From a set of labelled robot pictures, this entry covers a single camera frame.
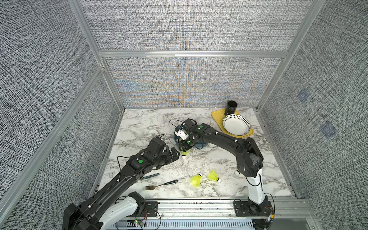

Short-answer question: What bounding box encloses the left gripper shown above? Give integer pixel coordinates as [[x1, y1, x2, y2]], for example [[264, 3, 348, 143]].
[[152, 146, 181, 169]]

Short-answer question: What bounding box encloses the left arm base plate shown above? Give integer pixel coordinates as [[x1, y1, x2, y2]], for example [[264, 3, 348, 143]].
[[129, 201, 159, 218]]

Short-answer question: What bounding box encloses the yellow shuttlecock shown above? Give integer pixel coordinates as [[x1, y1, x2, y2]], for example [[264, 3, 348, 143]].
[[181, 151, 189, 160], [190, 173, 202, 188], [207, 170, 221, 183]]

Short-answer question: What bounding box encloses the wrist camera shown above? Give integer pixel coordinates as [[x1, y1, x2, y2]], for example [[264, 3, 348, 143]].
[[174, 122, 191, 142], [146, 137, 166, 157]]

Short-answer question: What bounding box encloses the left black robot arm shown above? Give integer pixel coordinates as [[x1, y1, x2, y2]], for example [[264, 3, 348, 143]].
[[62, 147, 180, 230]]

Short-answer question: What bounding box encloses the white patterned bowl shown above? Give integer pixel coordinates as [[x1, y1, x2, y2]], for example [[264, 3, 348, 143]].
[[222, 114, 251, 136]]

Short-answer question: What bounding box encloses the yellow tray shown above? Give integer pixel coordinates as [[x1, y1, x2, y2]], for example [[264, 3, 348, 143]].
[[211, 109, 254, 139]]

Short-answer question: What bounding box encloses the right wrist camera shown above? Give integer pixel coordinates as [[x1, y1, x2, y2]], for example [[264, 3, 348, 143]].
[[174, 122, 191, 142]]

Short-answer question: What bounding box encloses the black handled fork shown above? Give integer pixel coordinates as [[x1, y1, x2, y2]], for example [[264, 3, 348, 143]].
[[144, 179, 179, 191]]

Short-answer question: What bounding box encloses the teal pen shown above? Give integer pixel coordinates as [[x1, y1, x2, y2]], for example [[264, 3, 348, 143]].
[[141, 173, 160, 180]]

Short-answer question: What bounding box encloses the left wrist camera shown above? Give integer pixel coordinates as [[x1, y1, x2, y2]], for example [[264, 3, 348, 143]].
[[146, 137, 166, 157]]

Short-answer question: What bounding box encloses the aluminium front rail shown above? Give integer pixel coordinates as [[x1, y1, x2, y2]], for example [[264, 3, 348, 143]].
[[75, 198, 317, 222]]

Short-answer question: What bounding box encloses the black cup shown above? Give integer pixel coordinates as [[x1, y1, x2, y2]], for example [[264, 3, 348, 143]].
[[224, 101, 238, 116]]

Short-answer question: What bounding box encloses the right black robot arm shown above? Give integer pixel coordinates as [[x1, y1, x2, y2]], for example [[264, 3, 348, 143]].
[[174, 124, 268, 216]]

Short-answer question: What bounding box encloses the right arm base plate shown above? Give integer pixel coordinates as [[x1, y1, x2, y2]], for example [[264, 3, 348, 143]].
[[233, 199, 275, 217]]

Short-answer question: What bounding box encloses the teal storage box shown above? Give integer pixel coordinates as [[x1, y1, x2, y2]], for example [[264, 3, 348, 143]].
[[174, 126, 208, 151]]

